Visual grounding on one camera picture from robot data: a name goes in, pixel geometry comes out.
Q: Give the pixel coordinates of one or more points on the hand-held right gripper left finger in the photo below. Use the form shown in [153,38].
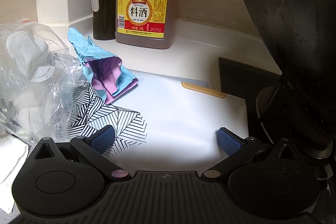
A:
[102,139]

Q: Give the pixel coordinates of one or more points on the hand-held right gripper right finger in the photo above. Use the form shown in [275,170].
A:
[228,142]

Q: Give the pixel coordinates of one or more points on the blue cloth piece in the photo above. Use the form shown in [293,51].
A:
[105,74]

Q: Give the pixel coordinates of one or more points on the white tissue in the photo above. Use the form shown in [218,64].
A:
[10,161]

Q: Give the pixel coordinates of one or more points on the clear plastic bag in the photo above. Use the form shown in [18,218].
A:
[31,69]

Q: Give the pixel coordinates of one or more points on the black striped white paper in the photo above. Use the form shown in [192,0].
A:
[123,121]

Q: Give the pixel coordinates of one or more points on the white cutting board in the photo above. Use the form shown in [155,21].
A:
[189,121]

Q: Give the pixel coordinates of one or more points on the black stove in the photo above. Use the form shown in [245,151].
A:
[236,77]

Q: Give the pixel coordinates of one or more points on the grey mat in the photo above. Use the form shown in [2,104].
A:
[168,78]

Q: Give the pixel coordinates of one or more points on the black wok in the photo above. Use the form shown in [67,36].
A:
[294,29]

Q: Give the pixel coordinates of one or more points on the cooking wine jug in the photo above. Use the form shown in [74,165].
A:
[147,16]

